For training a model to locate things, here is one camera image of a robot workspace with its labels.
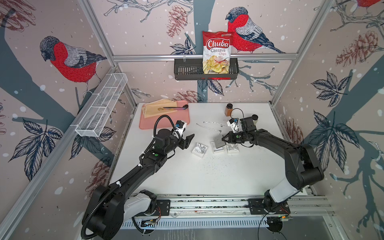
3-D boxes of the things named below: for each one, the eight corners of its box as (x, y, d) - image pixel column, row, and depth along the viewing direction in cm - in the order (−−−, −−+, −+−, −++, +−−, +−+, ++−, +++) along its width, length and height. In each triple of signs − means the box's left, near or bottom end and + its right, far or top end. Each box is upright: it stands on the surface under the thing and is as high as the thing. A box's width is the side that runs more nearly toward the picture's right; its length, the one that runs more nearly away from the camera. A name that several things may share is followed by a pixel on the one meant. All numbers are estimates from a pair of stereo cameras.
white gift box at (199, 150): (192, 153, 95) (192, 150, 92) (197, 145, 99) (197, 141, 96) (202, 158, 93) (202, 155, 90) (207, 149, 97) (207, 146, 94)
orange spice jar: (225, 117, 115) (227, 108, 107) (224, 112, 118) (226, 103, 110) (230, 117, 115) (233, 108, 107) (229, 112, 118) (232, 103, 110)
